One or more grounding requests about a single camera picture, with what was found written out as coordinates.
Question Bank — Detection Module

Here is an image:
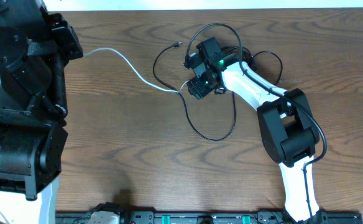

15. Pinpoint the black cable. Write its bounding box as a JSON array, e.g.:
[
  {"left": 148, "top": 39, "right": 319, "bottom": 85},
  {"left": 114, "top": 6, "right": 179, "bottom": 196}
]
[{"left": 152, "top": 42, "right": 284, "bottom": 142}]

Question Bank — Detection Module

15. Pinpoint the white cable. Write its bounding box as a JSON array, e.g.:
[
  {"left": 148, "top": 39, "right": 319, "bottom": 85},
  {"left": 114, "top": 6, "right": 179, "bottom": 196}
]
[{"left": 82, "top": 47, "right": 190, "bottom": 93}]

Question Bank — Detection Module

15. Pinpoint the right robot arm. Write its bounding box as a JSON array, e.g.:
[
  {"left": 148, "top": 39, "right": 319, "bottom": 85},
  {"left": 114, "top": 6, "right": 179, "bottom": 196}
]
[{"left": 185, "top": 37, "right": 323, "bottom": 223}]

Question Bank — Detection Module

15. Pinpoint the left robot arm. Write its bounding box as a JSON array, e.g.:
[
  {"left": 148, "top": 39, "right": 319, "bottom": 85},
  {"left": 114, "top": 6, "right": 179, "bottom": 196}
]
[{"left": 0, "top": 1, "right": 83, "bottom": 223}]

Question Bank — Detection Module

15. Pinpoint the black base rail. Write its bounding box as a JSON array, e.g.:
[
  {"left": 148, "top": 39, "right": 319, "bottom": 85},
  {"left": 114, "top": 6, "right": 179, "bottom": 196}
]
[{"left": 55, "top": 210, "right": 363, "bottom": 224}]

